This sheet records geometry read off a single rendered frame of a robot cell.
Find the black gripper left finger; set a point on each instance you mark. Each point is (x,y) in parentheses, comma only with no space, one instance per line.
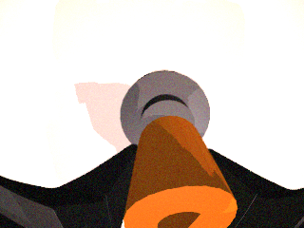
(95,200)

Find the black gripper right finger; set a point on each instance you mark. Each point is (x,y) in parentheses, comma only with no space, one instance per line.
(261,203)

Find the orange knob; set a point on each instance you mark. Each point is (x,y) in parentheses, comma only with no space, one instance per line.
(175,181)

